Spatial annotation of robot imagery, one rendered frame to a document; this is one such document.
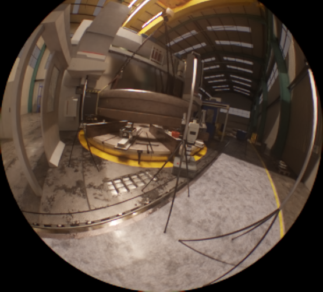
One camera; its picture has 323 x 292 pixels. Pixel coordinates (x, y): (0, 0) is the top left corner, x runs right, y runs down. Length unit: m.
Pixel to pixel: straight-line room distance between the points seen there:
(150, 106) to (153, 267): 3.24
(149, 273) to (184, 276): 0.33
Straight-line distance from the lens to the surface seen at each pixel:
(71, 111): 4.71
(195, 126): 2.02
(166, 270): 1.30
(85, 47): 4.04
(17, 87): 1.61
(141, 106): 2.88
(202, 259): 1.42
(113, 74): 5.30
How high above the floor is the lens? 1.28
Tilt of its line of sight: 11 degrees down
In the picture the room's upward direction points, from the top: 9 degrees clockwise
